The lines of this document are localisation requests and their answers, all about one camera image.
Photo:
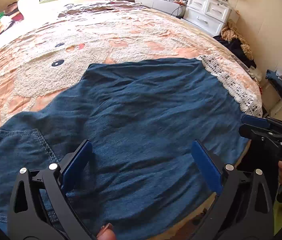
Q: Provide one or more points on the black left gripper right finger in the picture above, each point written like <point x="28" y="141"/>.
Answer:
<point x="242" y="208"/>

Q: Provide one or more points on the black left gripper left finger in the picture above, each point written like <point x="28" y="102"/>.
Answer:
<point x="39" y="208"/>

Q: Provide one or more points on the blue denim pants lace hem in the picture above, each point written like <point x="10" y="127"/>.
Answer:
<point x="141" y="118"/>

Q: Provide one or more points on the left hand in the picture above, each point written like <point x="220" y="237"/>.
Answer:
<point x="106" y="233"/>

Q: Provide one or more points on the beige knitted garment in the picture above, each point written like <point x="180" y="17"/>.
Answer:
<point x="230" y="32"/>

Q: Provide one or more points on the peach bunny bedspread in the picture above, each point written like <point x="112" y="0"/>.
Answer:
<point x="40" y="64"/>

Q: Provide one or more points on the white drawer cabinet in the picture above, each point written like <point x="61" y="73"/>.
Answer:
<point x="208" y="15"/>

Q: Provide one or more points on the colourful folded clothes pile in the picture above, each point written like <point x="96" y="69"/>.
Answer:
<point x="10" y="16"/>

